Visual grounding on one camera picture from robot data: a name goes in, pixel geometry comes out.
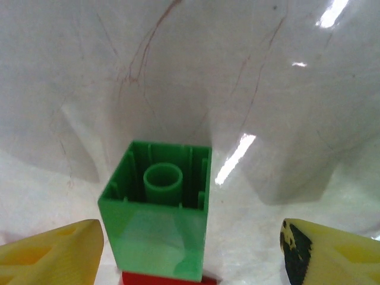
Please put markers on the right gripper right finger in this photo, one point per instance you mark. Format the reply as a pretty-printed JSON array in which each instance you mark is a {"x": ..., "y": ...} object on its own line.
[{"x": 341, "y": 261}]

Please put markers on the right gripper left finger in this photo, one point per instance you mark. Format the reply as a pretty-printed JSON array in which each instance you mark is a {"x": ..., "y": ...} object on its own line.
[{"x": 44, "y": 261}]

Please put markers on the red long lego brick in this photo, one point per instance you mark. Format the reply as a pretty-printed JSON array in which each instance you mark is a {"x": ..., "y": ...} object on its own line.
[{"x": 148, "y": 279}]

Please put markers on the green square lego brick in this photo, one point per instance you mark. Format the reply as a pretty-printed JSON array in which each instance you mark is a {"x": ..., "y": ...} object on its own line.
[{"x": 154, "y": 237}]

